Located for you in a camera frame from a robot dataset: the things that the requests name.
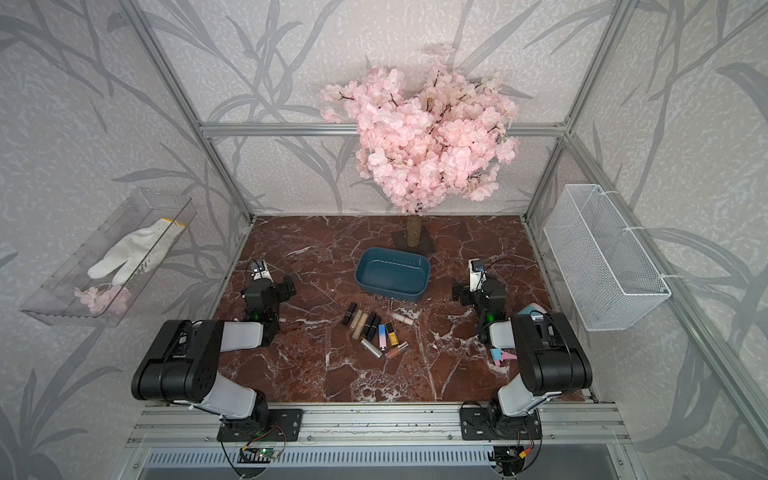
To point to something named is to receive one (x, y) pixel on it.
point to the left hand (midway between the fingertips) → (272, 276)
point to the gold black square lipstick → (392, 334)
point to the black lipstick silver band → (373, 328)
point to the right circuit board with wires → (509, 459)
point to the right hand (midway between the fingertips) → (469, 273)
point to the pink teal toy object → (499, 355)
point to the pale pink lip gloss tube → (402, 318)
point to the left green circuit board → (257, 455)
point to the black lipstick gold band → (368, 325)
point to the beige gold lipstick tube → (356, 319)
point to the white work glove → (137, 249)
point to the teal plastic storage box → (393, 273)
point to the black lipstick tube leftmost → (348, 315)
